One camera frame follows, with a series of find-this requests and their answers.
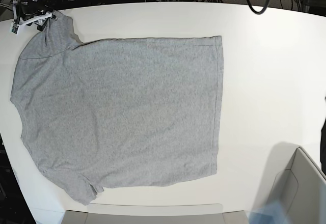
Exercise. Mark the grey cardboard box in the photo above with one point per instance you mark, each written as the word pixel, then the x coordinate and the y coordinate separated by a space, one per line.
pixel 300 192

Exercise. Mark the blue transparent bag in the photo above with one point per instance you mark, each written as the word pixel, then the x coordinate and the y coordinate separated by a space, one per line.
pixel 272 213

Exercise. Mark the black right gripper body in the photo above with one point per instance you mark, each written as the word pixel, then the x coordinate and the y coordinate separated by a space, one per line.
pixel 29 9

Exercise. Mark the grey plastic tray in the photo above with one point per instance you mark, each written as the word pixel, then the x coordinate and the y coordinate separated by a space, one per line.
pixel 207 213

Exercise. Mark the grey T-shirt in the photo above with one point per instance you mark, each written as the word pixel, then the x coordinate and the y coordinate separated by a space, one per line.
pixel 116 113

